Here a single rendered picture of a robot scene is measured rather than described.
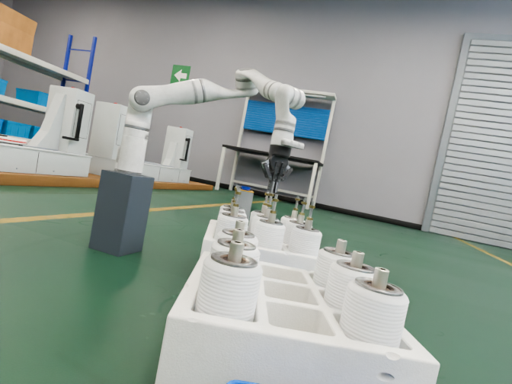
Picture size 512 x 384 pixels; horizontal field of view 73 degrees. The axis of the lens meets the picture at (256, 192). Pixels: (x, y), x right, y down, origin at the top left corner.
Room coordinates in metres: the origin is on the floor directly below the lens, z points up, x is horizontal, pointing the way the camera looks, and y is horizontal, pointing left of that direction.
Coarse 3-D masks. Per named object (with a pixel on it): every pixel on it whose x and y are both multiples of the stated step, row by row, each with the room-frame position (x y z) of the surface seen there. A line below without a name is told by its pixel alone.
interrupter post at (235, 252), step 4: (232, 244) 0.53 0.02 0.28; (236, 244) 0.53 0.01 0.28; (240, 244) 0.53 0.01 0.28; (244, 244) 0.54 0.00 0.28; (232, 248) 0.53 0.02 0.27; (236, 248) 0.53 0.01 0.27; (240, 248) 0.53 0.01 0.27; (232, 252) 0.53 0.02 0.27; (236, 252) 0.53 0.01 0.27; (240, 252) 0.54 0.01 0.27; (228, 256) 0.54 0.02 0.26; (232, 256) 0.53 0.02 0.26; (236, 256) 0.53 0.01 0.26; (240, 256) 0.54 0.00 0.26; (228, 260) 0.54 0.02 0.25; (232, 260) 0.53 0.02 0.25; (236, 260) 0.53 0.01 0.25; (240, 260) 0.54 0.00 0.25
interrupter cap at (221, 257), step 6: (216, 252) 0.56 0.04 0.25; (222, 252) 0.57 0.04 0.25; (228, 252) 0.57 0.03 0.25; (216, 258) 0.52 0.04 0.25; (222, 258) 0.53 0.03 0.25; (246, 258) 0.56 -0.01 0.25; (252, 258) 0.56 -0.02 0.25; (228, 264) 0.51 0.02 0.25; (234, 264) 0.51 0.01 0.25; (240, 264) 0.52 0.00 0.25; (246, 264) 0.52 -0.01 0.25; (252, 264) 0.52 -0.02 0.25
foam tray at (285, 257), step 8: (216, 224) 1.34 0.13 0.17; (208, 232) 1.09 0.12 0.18; (208, 240) 0.99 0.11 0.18; (208, 248) 0.99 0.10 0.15; (264, 248) 1.01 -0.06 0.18; (200, 256) 0.98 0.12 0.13; (264, 256) 1.00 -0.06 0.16; (272, 256) 1.00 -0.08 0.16; (280, 256) 1.00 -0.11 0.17; (288, 256) 1.01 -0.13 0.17; (296, 256) 1.01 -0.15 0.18; (304, 256) 1.01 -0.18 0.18; (312, 256) 1.03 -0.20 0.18; (280, 264) 1.00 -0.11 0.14; (288, 264) 1.01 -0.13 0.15; (296, 264) 1.01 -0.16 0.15; (304, 264) 1.01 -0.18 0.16; (312, 264) 1.01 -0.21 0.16
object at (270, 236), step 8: (256, 224) 1.06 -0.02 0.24; (264, 224) 1.04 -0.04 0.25; (256, 232) 1.05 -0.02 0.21; (264, 232) 1.03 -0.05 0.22; (272, 232) 1.03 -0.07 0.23; (280, 232) 1.04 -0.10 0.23; (264, 240) 1.03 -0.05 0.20; (272, 240) 1.03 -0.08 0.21; (280, 240) 1.05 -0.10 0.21; (272, 248) 1.03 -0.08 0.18; (280, 248) 1.06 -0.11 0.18
